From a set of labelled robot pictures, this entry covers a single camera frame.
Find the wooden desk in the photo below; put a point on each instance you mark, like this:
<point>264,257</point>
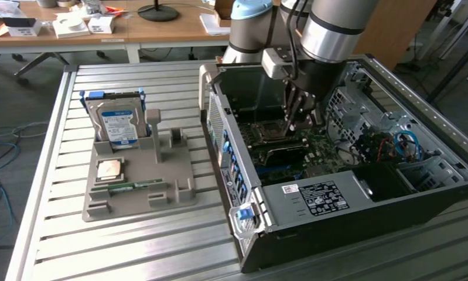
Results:
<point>41,41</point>

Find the silver disk bay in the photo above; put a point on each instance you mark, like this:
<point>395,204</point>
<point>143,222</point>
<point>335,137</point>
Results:
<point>428,175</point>

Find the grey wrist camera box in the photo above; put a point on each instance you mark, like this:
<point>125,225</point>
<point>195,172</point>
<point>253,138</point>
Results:
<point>276,63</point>

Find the white box with tape roll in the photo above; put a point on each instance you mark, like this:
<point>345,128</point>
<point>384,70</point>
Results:
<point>71,27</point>

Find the brown cardboard box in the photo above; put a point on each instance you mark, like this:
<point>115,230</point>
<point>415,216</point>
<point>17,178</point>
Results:
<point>221,13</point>

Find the wooden cabinet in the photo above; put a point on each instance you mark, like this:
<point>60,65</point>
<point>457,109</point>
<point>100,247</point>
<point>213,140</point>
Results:
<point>397,29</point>

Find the black RAM stick with label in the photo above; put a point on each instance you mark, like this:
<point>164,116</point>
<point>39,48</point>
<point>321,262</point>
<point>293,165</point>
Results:
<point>276,143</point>

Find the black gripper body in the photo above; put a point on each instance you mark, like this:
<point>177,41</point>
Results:
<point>319,76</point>

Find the clear plastic bag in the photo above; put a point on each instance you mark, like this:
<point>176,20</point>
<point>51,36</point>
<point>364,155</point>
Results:
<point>3,8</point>

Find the small white labelled box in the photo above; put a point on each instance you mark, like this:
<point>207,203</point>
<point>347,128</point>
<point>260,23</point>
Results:
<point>100,25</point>

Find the hard disk in blue carrier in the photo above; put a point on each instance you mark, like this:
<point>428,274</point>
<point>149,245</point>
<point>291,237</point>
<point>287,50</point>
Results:
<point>117,126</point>

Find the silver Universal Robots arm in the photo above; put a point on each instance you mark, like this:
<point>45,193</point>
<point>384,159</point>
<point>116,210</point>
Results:
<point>253,29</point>

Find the green RAM stick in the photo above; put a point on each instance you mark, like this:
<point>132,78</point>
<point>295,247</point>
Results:
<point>129,185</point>

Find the grey power supply unit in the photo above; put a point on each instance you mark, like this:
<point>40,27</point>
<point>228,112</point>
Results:
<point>284,202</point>

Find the CPU chip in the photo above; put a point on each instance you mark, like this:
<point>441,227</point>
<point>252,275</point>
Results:
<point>108,169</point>

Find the black and white box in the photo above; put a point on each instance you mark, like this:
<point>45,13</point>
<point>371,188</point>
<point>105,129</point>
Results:
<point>23,27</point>

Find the black open PC case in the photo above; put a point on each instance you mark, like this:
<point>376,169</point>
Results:
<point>335,240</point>

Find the silver perforated drive cage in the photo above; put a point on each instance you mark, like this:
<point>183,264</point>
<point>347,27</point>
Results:
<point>355,117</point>

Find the blue case latch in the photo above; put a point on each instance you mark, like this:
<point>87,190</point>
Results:
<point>243,213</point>

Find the grey parts rack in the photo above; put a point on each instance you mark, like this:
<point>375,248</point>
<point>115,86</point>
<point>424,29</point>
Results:
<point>140,169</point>

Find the white paper stack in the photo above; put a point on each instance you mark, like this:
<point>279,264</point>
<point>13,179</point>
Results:
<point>213,26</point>

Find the black round lamp base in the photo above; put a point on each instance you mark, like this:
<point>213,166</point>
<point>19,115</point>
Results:
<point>157,14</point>

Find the blue expansion slot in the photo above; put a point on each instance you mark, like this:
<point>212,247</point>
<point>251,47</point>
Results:
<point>276,169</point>

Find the green motherboard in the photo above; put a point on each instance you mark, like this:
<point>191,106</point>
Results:
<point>323,152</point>

